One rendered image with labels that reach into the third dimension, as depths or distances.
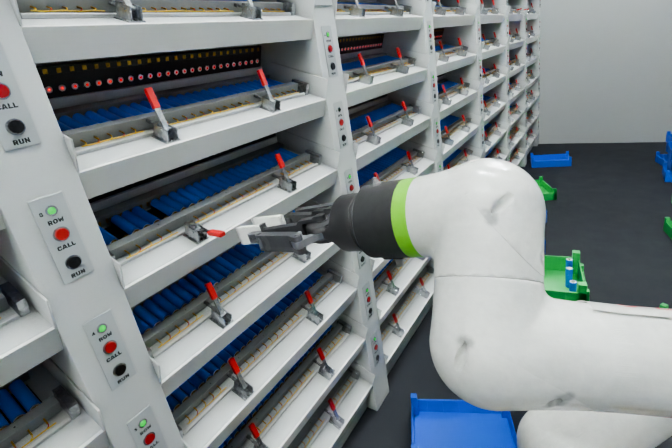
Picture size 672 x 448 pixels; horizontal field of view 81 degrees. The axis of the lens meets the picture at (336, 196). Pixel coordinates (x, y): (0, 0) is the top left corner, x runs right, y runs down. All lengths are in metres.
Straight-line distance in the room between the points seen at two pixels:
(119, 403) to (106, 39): 0.55
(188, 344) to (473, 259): 0.60
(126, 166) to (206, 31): 0.28
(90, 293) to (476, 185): 0.54
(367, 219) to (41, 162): 0.43
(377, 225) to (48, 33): 0.49
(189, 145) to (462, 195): 0.50
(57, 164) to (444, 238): 0.50
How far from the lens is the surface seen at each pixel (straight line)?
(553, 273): 1.45
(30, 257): 0.64
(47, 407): 0.79
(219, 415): 0.95
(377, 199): 0.44
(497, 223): 0.38
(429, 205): 0.40
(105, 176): 0.67
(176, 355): 0.82
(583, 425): 0.75
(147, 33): 0.73
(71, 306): 0.67
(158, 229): 0.78
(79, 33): 0.68
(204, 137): 0.75
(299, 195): 0.94
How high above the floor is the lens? 1.15
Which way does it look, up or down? 19 degrees down
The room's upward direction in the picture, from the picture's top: 10 degrees counter-clockwise
